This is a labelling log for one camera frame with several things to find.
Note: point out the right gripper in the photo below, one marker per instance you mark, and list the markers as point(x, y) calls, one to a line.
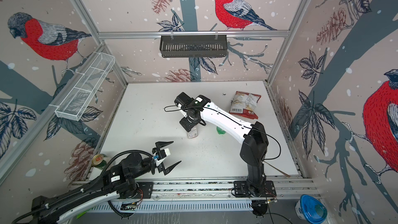
point(189, 126)

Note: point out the clear plastic bottle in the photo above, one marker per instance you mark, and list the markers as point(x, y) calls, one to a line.
point(193, 133)

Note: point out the green plastic bottle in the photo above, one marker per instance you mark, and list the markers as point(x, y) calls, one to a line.
point(220, 131)

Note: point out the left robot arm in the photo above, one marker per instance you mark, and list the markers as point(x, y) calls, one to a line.
point(117, 180)

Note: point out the red snack bag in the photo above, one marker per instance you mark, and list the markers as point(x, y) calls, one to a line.
point(244, 104)

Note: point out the green tin can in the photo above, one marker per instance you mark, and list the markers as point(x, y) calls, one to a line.
point(99, 161)

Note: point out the black hanging basket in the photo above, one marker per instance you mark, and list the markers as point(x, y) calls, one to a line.
point(194, 46)

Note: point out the green snack packet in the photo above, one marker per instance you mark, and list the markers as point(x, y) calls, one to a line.
point(81, 214)

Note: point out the blue lidded container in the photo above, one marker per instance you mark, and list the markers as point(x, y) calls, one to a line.
point(311, 210)

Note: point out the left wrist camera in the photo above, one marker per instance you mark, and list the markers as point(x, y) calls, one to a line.
point(160, 156)

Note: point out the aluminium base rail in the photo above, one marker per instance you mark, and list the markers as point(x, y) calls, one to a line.
point(223, 189)

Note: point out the white wire basket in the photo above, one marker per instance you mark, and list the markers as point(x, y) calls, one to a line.
point(77, 100)

